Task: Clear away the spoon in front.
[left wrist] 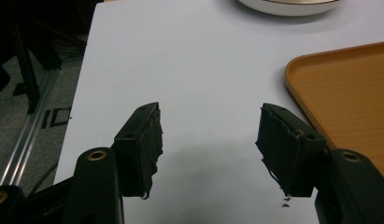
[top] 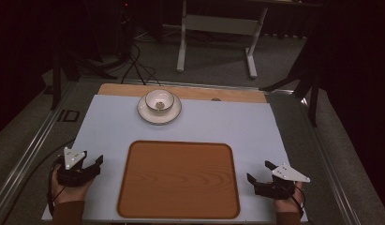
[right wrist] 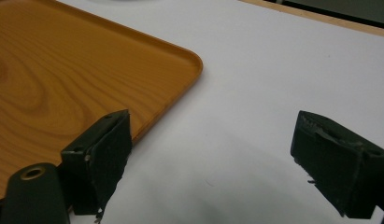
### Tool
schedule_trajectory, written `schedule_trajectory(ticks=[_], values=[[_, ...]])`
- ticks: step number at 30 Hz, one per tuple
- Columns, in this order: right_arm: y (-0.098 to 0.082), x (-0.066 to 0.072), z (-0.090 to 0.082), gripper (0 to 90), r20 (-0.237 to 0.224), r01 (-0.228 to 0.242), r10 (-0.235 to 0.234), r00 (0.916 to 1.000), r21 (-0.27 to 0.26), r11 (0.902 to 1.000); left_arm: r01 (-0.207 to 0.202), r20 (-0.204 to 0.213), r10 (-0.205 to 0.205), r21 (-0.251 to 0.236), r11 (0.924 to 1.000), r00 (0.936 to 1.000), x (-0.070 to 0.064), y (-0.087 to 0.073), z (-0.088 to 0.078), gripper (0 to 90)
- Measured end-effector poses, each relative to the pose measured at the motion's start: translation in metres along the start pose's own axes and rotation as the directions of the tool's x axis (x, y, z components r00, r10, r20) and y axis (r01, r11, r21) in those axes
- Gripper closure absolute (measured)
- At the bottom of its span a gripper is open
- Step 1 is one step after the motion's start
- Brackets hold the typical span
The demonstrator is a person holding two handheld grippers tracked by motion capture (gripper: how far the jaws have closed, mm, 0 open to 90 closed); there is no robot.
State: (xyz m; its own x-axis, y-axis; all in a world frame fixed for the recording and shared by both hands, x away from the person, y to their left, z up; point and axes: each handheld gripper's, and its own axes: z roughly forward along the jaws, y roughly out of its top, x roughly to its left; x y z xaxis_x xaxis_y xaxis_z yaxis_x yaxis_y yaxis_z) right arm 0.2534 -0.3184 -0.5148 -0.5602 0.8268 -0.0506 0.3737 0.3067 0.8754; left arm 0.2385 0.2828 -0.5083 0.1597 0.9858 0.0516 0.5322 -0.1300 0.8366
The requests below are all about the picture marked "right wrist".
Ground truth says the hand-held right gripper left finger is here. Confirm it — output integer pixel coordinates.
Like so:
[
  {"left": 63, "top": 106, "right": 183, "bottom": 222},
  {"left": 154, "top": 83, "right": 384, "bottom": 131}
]
[{"left": 60, "top": 108, "right": 134, "bottom": 224}]

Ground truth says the wood-grain tray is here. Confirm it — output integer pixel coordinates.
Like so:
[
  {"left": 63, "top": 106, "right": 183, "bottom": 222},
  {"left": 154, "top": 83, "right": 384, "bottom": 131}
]
[{"left": 0, "top": 0, "right": 204, "bottom": 203}]

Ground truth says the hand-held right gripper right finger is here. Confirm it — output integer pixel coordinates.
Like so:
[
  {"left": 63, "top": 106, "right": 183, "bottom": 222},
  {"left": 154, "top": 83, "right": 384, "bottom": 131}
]
[{"left": 290, "top": 109, "right": 384, "bottom": 219}]

